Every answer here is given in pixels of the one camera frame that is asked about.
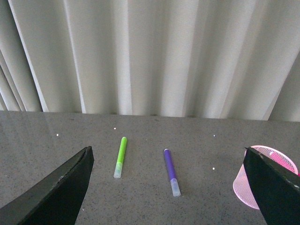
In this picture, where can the green highlighter pen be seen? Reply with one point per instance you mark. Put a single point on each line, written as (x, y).
(120, 158)

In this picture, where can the white pleated curtain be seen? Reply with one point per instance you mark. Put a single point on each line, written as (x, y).
(236, 59)

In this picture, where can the purple highlighter pen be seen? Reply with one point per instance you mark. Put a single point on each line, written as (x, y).
(171, 173)

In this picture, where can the pink highlighter pen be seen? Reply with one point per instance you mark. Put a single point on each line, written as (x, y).
(283, 161)

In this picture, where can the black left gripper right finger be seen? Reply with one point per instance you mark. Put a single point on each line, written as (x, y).
(276, 189)

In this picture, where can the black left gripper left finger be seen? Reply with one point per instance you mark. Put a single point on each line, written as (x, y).
(56, 199)

